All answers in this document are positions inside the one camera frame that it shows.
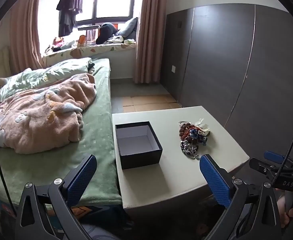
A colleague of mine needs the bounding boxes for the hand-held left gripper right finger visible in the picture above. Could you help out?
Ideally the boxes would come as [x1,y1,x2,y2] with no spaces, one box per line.
[199,154,284,240]

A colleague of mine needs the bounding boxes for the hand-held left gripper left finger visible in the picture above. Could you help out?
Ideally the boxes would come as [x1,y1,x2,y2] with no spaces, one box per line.
[15,154,98,240]

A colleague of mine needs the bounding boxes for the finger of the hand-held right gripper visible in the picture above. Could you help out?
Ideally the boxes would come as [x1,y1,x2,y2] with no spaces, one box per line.
[264,151,291,165]
[249,157,279,180]

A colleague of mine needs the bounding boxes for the brown walnut bead bracelet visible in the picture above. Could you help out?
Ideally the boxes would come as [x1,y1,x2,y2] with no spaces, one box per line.
[179,123,196,140]

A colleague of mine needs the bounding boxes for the black box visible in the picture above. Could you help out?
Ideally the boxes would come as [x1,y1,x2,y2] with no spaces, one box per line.
[115,121,163,170]

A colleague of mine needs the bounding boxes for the cream square table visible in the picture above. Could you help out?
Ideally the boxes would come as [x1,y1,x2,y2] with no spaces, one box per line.
[111,106,250,210]

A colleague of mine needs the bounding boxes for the bed with green sheet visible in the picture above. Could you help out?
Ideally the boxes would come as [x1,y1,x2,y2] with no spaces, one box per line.
[0,58,123,207]

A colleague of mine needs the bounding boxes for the clear plastic bag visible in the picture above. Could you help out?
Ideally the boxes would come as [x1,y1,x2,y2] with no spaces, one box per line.
[195,118,211,133]

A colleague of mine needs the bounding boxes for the pink fleece blanket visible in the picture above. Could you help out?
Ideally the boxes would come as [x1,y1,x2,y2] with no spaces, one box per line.
[0,74,97,155]

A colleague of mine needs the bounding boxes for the cardboard sheet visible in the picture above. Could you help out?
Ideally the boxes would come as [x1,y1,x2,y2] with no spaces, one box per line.
[122,94,182,113]

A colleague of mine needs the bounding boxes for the grey wardrobe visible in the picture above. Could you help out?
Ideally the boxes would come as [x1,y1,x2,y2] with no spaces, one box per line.
[160,4,293,155]

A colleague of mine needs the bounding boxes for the green floral quilt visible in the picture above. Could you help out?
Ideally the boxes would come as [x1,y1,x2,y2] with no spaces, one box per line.
[0,57,93,102]

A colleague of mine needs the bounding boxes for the patterned window seat cushion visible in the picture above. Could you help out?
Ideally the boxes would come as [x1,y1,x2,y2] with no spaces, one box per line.
[42,41,137,67]

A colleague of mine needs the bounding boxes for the pink plush toy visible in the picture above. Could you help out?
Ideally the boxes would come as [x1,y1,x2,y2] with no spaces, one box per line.
[52,37,64,51]

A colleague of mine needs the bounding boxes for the row of books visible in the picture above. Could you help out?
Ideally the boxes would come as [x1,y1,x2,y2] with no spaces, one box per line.
[86,29,99,41]

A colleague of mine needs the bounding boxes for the black bag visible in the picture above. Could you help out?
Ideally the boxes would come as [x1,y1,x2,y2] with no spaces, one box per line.
[96,23,118,45]

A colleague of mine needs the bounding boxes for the grey pillow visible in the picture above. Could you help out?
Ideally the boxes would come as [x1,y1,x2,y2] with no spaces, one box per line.
[115,17,138,40]

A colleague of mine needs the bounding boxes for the pink curtain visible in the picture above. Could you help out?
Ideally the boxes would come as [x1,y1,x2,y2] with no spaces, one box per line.
[9,0,45,74]
[133,0,168,84]

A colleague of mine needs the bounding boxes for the hanging dark clothes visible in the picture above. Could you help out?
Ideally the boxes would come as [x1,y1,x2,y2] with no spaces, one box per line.
[56,0,84,37]

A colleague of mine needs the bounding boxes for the window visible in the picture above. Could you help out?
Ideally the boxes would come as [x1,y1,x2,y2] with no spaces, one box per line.
[38,0,143,26]

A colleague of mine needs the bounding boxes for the black braided cable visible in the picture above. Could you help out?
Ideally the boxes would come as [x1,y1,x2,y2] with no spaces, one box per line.
[274,127,293,186]

